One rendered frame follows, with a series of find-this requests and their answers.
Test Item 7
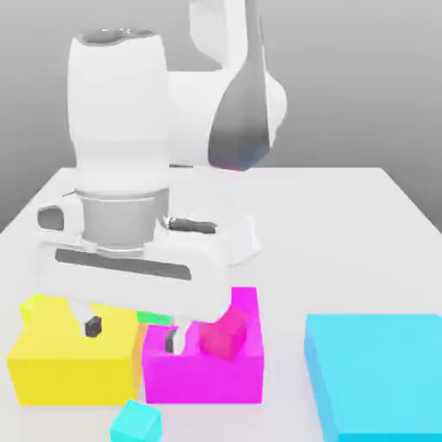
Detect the small green cube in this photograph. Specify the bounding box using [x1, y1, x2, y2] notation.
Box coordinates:
[136, 310, 174, 326]

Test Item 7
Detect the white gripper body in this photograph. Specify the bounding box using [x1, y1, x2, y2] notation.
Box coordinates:
[33, 225, 232, 325]

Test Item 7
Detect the large yellow box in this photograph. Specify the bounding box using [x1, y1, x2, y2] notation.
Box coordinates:
[6, 292, 148, 407]

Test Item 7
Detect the small red cube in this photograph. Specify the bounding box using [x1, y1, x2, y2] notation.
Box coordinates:
[199, 306, 249, 363]

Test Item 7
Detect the large cyan box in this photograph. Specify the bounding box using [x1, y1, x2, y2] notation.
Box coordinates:
[303, 313, 442, 442]

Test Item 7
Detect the large magenta box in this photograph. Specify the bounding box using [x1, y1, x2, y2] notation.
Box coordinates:
[140, 286, 266, 405]

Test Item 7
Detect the small cyan cube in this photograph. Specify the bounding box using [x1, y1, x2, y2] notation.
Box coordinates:
[109, 399, 163, 442]

